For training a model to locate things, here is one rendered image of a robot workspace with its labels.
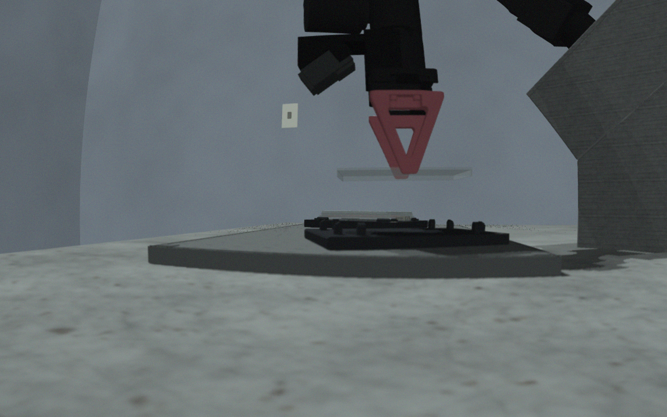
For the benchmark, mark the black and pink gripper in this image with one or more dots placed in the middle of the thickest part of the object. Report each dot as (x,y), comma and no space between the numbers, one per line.
(400,100)

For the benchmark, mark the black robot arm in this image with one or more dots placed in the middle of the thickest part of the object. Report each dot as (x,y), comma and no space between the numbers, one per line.
(326,59)

